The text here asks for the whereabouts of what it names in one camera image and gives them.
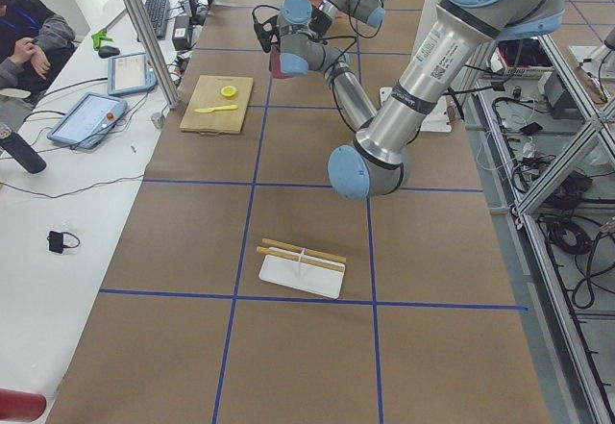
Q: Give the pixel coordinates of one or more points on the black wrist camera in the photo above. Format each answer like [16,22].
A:
[267,32]

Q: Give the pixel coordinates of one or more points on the black computer mouse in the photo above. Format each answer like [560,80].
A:
[108,51]

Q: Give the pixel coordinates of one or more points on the wooden rack bar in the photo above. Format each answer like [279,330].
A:
[299,259]
[300,249]

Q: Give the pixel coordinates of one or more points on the near teach pendant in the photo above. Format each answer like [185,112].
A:
[89,121]

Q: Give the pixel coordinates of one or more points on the yellow plastic knife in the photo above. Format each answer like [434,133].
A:
[225,108]

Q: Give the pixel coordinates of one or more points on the far teach pendant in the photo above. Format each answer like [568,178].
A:
[129,74]

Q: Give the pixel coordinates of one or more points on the black power box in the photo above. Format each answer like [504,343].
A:
[182,33]

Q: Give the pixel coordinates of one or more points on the pink cloth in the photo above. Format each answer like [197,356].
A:
[275,64]

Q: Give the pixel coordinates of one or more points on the black keyboard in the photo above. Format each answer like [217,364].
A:
[157,12]

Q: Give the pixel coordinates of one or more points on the white pedestal column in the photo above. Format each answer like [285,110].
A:
[412,92]

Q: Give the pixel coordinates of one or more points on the teach pendant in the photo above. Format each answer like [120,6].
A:
[89,121]
[129,74]

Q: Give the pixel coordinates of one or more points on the black water bottle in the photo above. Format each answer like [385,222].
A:
[21,151]

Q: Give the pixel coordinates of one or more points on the wooden cutting board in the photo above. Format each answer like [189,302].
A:
[207,94]

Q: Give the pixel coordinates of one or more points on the white rack tray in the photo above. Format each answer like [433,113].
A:
[324,278]

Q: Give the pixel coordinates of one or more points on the aluminium frame post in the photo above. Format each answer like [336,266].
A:
[148,39]

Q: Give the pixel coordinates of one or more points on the small black adapter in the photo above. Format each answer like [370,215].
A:
[58,242]

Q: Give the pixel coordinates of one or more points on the seated person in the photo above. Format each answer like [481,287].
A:
[36,44]

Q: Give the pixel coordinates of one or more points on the yellow lemon slice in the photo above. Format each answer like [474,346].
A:
[229,92]

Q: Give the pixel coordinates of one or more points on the red cylinder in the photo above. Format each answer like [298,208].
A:
[21,406]

